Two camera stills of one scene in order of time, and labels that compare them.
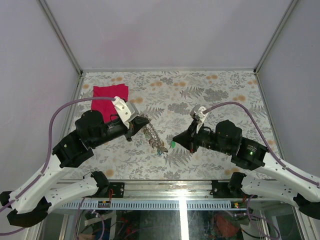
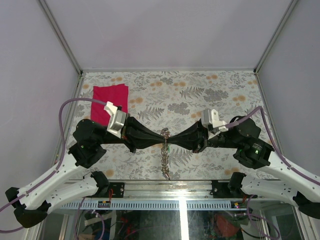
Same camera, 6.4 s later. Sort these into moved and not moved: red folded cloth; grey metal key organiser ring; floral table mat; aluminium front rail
Moved: grey metal key organiser ring
Not moved: red folded cloth; floral table mat; aluminium front rail
